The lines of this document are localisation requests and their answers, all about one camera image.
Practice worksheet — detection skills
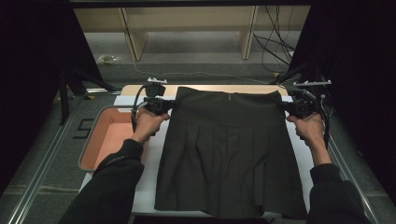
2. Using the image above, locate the black curtain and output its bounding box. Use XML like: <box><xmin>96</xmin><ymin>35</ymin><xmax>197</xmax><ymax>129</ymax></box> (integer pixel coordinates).
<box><xmin>288</xmin><ymin>0</ymin><xmax>396</xmax><ymax>200</ymax></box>
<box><xmin>0</xmin><ymin>0</ymin><xmax>104</xmax><ymax>194</ymax></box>

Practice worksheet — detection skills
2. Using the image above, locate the bundle of black cables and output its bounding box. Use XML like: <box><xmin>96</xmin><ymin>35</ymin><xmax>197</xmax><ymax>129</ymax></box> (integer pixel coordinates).
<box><xmin>252</xmin><ymin>5</ymin><xmax>297</xmax><ymax>74</ymax></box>

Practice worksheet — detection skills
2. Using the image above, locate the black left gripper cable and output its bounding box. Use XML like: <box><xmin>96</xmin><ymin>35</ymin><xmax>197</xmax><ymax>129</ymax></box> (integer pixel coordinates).
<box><xmin>130</xmin><ymin>85</ymin><xmax>148</xmax><ymax>133</ymax></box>

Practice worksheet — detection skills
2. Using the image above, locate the light wooden shelf unit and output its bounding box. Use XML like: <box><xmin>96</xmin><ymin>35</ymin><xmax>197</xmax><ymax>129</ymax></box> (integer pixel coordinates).
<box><xmin>74</xmin><ymin>6</ymin><xmax>312</xmax><ymax>62</ymax></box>

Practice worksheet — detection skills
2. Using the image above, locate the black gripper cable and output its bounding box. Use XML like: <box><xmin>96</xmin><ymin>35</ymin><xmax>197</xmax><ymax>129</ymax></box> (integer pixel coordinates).
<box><xmin>130</xmin><ymin>85</ymin><xmax>148</xmax><ymax>133</ymax></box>
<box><xmin>306</xmin><ymin>90</ymin><xmax>332</xmax><ymax>148</ymax></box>

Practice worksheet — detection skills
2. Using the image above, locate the crumpled clear plastic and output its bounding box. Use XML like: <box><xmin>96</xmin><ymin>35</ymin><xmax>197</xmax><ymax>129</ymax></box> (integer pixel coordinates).
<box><xmin>97</xmin><ymin>54</ymin><xmax>120</xmax><ymax>65</ymax></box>

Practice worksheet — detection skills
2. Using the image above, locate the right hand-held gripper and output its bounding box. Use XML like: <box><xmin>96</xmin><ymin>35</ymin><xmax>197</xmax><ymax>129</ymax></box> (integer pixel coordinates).
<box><xmin>282</xmin><ymin>79</ymin><xmax>332</xmax><ymax>119</ymax></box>

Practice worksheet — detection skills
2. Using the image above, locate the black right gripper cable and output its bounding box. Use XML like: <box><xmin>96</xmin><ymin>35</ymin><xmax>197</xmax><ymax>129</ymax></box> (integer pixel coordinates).
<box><xmin>306</xmin><ymin>90</ymin><xmax>332</xmax><ymax>148</ymax></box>

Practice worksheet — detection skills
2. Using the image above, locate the pink basket with grey rim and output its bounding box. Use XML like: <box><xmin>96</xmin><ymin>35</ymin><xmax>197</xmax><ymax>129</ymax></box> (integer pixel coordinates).
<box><xmin>78</xmin><ymin>105</ymin><xmax>150</xmax><ymax>174</ymax></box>

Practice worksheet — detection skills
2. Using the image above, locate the white floor cable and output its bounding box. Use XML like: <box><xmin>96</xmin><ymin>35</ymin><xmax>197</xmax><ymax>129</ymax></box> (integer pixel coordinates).
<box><xmin>130</xmin><ymin>57</ymin><xmax>272</xmax><ymax>86</ymax></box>

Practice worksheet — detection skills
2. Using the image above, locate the dark grey pleated skirt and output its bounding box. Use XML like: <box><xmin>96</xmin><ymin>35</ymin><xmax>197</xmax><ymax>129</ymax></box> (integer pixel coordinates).
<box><xmin>153</xmin><ymin>86</ymin><xmax>308</xmax><ymax>220</ymax></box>

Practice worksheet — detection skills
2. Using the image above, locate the black metal stand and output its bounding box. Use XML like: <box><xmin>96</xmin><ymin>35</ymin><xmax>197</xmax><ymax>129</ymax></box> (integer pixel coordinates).
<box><xmin>57</xmin><ymin>66</ymin><xmax>118</xmax><ymax>125</ymax></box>
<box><xmin>269</xmin><ymin>60</ymin><xmax>325</xmax><ymax>120</ymax></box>

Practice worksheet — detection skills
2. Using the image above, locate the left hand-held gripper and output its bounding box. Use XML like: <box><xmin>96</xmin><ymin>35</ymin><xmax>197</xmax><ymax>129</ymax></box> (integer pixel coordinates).
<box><xmin>143</xmin><ymin>77</ymin><xmax>176</xmax><ymax>116</ymax></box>

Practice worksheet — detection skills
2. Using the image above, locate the person's right hand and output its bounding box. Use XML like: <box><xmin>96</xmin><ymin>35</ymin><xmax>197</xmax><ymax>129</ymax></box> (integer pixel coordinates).
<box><xmin>286</xmin><ymin>112</ymin><xmax>327</xmax><ymax>149</ymax></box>

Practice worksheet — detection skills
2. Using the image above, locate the person's left hand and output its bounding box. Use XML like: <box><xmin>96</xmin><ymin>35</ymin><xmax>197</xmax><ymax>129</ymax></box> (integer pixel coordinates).
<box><xmin>130</xmin><ymin>106</ymin><xmax>172</xmax><ymax>146</ymax></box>

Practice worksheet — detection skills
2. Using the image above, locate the white board table cover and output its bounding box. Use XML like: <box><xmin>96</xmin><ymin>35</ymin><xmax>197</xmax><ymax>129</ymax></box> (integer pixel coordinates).
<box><xmin>81</xmin><ymin>95</ymin><xmax>316</xmax><ymax>217</ymax></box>

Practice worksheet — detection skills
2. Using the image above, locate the aluminium floor rail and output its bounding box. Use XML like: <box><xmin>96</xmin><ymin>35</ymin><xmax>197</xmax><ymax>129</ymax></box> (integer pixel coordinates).
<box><xmin>6</xmin><ymin>105</ymin><xmax>82</xmax><ymax>224</ymax></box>
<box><xmin>300</xmin><ymin>91</ymin><xmax>382</xmax><ymax>224</ymax></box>

